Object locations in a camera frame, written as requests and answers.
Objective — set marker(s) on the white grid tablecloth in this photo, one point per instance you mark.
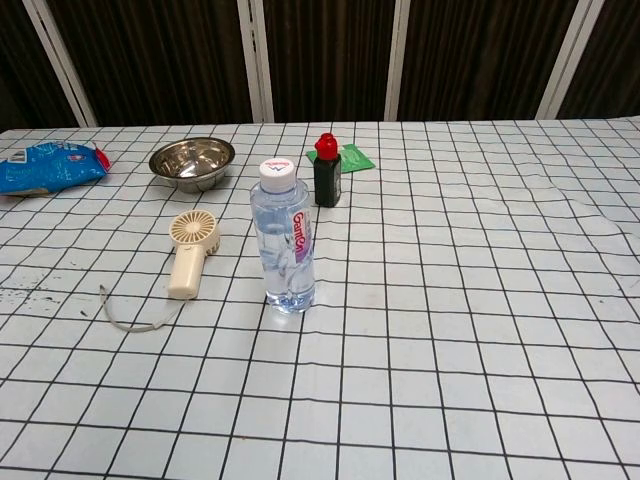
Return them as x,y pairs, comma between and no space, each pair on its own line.
400,325

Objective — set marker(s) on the cream handheld mini fan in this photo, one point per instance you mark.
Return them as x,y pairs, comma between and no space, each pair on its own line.
186,260

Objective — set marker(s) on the clear plastic water bottle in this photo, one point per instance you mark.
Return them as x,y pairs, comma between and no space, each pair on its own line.
285,240

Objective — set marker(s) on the dark bottle with red cap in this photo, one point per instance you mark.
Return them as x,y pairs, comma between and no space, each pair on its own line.
328,175

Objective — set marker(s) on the green flat packet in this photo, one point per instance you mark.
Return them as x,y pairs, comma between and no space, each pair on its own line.
354,157

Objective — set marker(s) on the stainless steel bowl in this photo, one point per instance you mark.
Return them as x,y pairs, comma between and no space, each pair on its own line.
192,162

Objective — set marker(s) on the blue snack bag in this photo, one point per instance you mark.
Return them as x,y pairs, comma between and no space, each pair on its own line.
45,167

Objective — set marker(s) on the white partition frame post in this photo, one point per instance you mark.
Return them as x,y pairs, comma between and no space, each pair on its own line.
399,60
62,62
562,60
254,60

